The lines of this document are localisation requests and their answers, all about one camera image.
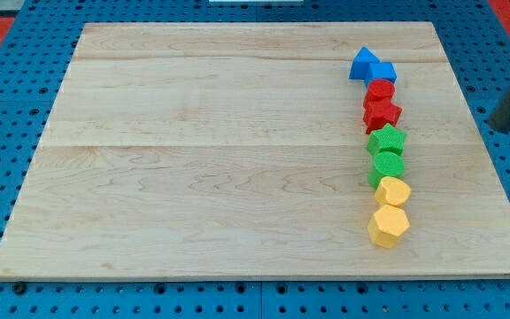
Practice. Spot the red cylinder block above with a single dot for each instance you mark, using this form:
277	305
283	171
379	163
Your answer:
379	89

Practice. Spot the wooden board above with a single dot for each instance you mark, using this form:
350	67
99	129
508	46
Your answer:
237	151

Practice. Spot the yellow hexagon block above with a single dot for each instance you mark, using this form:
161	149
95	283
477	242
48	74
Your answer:
387	226

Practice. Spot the red star block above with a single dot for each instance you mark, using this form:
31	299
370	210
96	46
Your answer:
379	113

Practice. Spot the green star block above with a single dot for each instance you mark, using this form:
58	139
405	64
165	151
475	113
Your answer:
386	139

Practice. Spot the blue cube block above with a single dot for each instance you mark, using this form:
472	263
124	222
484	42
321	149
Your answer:
380	70

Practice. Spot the green cylinder block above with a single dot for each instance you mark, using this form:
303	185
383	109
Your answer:
385	164

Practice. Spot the yellow heart block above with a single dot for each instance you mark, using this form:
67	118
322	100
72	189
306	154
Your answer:
392	191

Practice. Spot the blue triangle block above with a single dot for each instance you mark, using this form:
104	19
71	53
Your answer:
360	64

